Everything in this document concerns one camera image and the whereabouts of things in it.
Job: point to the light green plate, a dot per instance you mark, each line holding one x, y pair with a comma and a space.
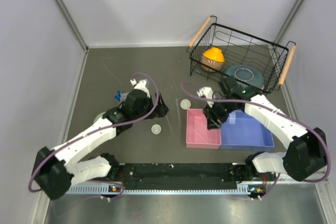
98, 116

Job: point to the dark blue plate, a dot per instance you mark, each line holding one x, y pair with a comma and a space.
246, 75

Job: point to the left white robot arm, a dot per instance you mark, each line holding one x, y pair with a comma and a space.
84, 145

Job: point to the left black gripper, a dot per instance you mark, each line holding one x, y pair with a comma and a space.
160, 111

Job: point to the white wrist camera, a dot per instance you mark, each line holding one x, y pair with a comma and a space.
142, 85
206, 93

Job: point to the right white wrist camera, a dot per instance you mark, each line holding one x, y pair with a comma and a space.
206, 93

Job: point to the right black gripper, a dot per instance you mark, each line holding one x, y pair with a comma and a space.
212, 115

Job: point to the blue plastic bin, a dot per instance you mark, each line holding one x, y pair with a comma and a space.
244, 133

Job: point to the black wire dish basket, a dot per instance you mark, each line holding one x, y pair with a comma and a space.
240, 48

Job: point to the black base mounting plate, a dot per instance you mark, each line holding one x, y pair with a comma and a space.
183, 176

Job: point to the aluminium frame rail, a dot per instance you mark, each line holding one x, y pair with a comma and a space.
118, 184

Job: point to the clear test tube rack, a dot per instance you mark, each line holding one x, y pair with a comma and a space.
122, 96

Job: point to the orange and brown bowl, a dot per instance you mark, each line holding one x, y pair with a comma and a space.
212, 59

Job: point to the pink plastic bin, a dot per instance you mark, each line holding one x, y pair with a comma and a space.
197, 114

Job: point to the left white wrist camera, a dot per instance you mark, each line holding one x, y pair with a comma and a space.
142, 85

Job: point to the white crucible cup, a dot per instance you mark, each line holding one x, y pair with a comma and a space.
156, 129

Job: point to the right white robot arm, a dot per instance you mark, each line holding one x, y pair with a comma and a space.
305, 151

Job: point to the white crucible lid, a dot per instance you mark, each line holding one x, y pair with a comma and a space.
185, 104

